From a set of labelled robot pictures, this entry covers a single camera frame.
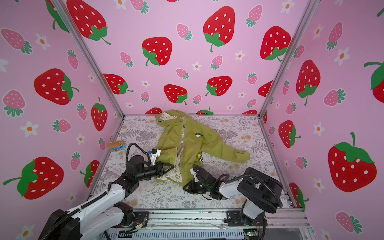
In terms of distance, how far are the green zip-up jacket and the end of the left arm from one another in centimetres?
8

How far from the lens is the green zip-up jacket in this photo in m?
0.85

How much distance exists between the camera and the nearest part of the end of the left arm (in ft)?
2.10
